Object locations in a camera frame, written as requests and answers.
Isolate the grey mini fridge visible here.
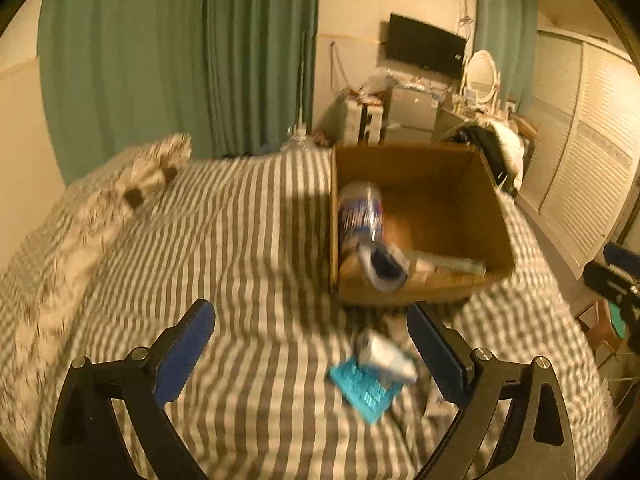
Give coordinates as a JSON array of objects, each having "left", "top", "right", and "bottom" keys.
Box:
[{"left": 381, "top": 85, "right": 443, "bottom": 147}]

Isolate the black wall television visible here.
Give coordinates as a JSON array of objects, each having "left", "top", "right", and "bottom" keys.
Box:
[{"left": 385, "top": 13, "right": 468, "bottom": 81}]

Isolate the pile of dark clothes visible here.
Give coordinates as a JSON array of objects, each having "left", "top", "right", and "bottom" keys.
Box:
[{"left": 440, "top": 119, "right": 532, "bottom": 198}]

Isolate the white oval vanity mirror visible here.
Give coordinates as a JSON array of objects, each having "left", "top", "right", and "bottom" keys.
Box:
[{"left": 462, "top": 50, "right": 501, "bottom": 106}]

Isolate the blue white plastic bottle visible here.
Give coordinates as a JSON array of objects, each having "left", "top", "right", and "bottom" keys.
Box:
[{"left": 337, "top": 181, "right": 386, "bottom": 261}]

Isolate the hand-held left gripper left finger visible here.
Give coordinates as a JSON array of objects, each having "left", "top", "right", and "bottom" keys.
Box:
[{"left": 46, "top": 298, "right": 216, "bottom": 480}]

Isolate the grey blue packet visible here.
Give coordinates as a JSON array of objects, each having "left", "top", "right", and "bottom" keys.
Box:
[{"left": 358, "top": 241, "right": 411, "bottom": 293}]

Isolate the narrow green curtain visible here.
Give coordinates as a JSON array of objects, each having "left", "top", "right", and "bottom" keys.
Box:
[{"left": 474, "top": 0, "right": 540, "bottom": 116}]

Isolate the white storage cabinet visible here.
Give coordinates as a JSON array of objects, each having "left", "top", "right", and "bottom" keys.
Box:
[{"left": 342, "top": 97, "right": 386, "bottom": 146}]

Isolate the patterned pillow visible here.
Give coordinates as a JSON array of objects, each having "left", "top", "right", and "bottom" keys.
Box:
[{"left": 0, "top": 133, "right": 193, "bottom": 381}]

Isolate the white louvered wardrobe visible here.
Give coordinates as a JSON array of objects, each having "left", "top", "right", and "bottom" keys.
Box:
[{"left": 515, "top": 29, "right": 640, "bottom": 281}]

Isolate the teal packet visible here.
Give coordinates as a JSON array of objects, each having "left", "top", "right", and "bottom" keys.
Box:
[{"left": 327, "top": 356, "right": 405, "bottom": 425}]

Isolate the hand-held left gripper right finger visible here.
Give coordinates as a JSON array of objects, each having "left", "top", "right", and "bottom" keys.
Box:
[{"left": 406, "top": 301, "right": 577, "bottom": 480}]

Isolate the grey striped bed sheet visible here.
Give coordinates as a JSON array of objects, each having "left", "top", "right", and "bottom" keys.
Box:
[{"left": 0, "top": 147, "right": 613, "bottom": 480}]

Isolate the brown cardboard box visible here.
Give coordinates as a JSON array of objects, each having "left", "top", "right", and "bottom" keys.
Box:
[{"left": 329, "top": 142, "right": 517, "bottom": 308}]

